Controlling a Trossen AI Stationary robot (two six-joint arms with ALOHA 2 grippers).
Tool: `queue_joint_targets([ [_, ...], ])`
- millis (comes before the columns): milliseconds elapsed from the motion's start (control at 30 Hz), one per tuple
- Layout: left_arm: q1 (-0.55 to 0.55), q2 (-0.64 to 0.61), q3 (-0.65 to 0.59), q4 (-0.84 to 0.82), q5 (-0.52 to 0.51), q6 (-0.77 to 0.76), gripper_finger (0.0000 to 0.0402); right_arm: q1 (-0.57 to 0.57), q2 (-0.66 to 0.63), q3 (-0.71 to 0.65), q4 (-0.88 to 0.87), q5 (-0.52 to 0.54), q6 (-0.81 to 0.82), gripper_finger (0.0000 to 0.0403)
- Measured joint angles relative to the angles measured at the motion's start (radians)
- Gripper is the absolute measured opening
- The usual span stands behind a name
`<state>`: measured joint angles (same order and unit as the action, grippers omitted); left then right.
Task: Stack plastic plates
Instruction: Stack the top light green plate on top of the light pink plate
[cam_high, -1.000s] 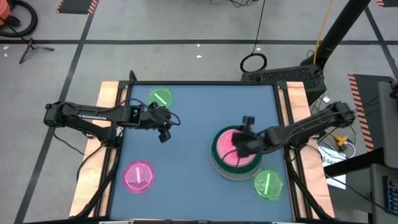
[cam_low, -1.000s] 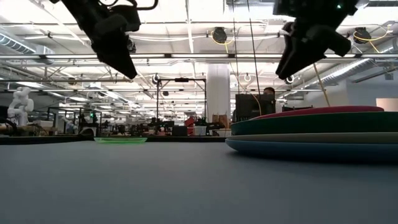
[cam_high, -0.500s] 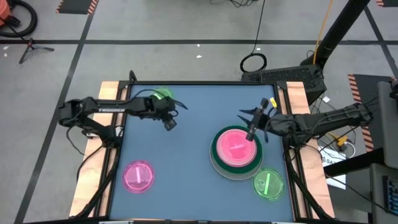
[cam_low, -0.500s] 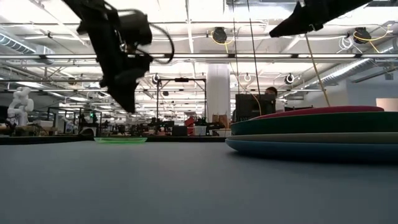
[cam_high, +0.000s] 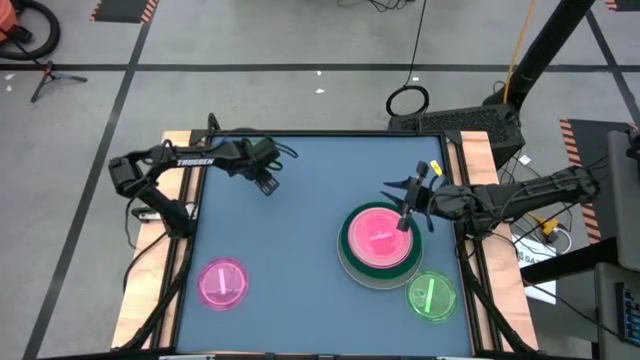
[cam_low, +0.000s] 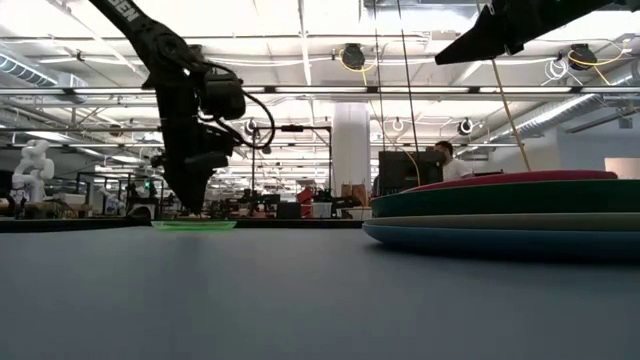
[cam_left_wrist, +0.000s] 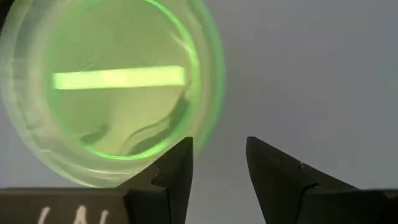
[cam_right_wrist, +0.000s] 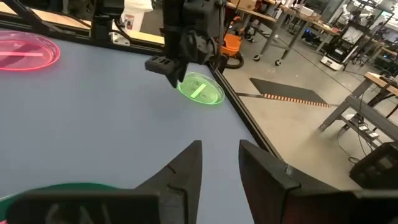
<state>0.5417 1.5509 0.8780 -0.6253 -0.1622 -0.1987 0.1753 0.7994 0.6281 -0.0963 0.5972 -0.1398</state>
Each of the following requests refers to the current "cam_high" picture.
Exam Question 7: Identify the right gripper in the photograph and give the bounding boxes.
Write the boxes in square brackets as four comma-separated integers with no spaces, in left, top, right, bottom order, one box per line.
[378,159,442,233]

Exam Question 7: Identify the hot pink plastic plate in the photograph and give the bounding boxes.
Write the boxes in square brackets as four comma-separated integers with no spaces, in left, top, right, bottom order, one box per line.
[347,206,415,270]

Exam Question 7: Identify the dark green large plastic plate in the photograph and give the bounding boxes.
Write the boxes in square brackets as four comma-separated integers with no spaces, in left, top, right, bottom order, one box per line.
[339,201,424,282]

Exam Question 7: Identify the grey large plastic plate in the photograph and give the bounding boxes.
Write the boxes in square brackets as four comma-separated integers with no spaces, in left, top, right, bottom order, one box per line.
[335,214,425,291]

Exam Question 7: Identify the wooden side board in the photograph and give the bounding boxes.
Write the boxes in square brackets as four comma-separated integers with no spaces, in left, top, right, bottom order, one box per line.
[110,130,206,351]
[459,130,540,351]

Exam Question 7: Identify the white printed paper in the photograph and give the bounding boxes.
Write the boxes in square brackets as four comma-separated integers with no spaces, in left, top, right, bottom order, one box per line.
[509,232,559,306]

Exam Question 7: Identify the yellow power plug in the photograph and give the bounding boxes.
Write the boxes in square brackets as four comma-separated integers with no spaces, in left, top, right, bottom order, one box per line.
[532,213,564,239]

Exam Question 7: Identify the black slanted rig pole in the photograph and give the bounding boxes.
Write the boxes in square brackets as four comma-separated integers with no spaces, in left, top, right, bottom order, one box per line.
[482,0,599,114]

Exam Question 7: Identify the black tripod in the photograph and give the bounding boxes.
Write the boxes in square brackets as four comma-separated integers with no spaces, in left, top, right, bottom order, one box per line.
[29,59,89,105]

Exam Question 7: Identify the light grey desk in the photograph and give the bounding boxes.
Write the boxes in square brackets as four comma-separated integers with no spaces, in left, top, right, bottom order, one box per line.
[606,129,640,274]

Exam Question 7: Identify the black keyboard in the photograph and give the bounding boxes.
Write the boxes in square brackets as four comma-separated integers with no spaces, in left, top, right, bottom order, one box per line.
[615,281,640,349]

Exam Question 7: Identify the orange canister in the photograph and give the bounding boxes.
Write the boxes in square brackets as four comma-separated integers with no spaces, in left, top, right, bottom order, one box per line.
[0,0,19,31]

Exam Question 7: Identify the black coiled cable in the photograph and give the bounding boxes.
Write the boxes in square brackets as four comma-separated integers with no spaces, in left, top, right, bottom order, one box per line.
[384,0,431,119]

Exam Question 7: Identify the black diagonal frame strut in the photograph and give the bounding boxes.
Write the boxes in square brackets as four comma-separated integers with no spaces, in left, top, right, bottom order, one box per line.
[519,237,619,286]

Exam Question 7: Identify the yellow cable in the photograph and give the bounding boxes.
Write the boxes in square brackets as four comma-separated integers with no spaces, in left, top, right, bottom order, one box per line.
[502,0,537,105]

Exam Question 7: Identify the black hose ring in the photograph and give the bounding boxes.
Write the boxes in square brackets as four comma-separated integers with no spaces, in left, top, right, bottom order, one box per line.
[0,0,62,62]

